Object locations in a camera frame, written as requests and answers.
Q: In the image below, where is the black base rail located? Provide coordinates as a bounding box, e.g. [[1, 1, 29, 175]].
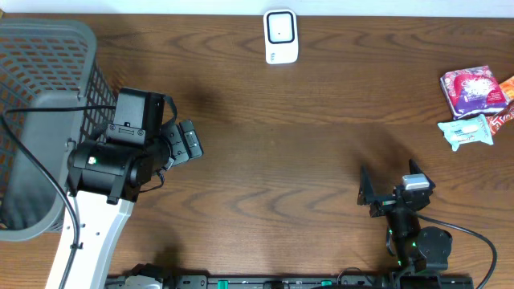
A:
[[103, 264, 474, 289]]

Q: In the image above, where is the teal wipes packet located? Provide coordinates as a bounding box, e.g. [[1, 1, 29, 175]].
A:
[[438, 115, 494, 152]]

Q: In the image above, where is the grey plastic basket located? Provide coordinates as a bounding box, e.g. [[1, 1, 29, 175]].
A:
[[1, 18, 116, 242]]

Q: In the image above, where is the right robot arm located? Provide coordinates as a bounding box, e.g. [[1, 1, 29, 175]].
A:
[[357, 160, 453, 273]]

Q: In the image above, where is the orange red snack packet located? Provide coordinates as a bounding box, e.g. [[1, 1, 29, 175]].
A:
[[486, 102, 514, 136]]

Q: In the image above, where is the white orange small packet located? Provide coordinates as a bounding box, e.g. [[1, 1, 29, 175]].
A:
[[500, 76, 514, 102]]

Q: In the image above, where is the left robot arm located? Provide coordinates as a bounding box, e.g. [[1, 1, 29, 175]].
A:
[[46, 120, 203, 288]]

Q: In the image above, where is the purple red snack packet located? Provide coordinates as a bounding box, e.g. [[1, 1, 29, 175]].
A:
[[439, 66, 509, 120]]

